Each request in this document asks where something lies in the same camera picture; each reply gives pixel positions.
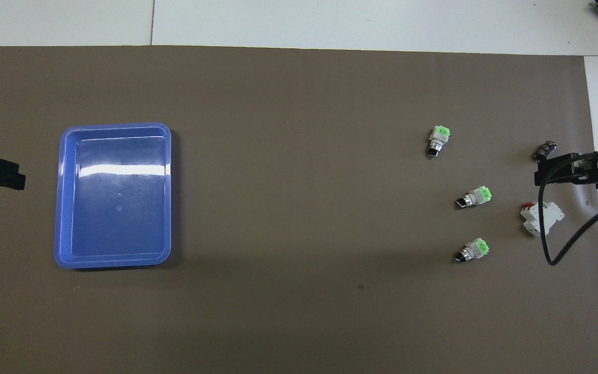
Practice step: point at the white circuit breaker red lever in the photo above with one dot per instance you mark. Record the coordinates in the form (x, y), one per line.
(553, 215)

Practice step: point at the blue plastic tray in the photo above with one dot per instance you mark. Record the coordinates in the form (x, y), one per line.
(117, 208)

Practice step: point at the brown table mat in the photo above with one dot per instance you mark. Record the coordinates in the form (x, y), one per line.
(304, 208)

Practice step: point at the small dark cylindrical capacitor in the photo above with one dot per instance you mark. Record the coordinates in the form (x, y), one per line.
(545, 151)

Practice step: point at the green white selector switch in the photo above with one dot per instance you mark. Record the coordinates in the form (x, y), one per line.
(438, 137)
(478, 248)
(478, 196)

